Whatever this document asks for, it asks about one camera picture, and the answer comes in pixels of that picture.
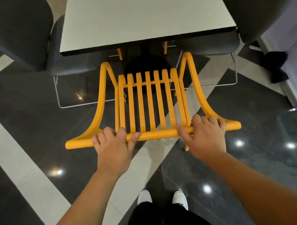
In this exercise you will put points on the person's left hand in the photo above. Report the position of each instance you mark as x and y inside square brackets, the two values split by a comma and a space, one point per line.
[113, 154]

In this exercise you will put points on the person's right hand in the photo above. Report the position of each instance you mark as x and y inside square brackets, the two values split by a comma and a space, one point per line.
[206, 140]

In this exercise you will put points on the person's right thumb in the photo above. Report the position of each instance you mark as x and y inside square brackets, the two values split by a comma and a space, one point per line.
[183, 132]

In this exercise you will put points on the person's right little finger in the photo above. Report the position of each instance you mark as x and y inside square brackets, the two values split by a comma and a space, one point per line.
[222, 124]

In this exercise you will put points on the person's left thumb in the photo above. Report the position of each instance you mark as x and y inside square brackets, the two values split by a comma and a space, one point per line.
[134, 140]

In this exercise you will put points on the person's left middle finger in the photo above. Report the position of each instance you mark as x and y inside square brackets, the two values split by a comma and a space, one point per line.
[109, 133]

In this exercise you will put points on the person's right middle finger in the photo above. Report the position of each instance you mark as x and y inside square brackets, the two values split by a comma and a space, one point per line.
[205, 121]

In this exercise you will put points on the person's left little finger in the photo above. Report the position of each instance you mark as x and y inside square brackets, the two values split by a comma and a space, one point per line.
[96, 143]

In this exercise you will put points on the yellow slatted chair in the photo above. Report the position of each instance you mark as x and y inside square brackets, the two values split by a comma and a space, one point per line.
[150, 102]

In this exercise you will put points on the person's right forearm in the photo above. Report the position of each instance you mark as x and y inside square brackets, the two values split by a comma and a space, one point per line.
[261, 191]

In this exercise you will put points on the person's left forearm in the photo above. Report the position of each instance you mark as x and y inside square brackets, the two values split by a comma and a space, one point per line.
[77, 217]

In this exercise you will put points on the white left shoe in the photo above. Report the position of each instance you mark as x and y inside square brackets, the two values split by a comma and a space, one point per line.
[144, 197]

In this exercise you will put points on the white shoe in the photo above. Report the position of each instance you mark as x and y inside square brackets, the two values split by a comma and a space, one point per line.
[179, 198]
[144, 197]

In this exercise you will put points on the white right shoe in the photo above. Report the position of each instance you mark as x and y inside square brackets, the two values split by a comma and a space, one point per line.
[179, 198]

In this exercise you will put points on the black table base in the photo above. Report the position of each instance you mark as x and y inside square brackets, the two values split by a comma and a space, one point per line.
[146, 61]

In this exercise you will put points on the black trousers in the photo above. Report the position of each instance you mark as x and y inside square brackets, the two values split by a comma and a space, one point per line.
[167, 224]

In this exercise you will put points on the white square table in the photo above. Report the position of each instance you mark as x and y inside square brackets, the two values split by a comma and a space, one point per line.
[142, 12]

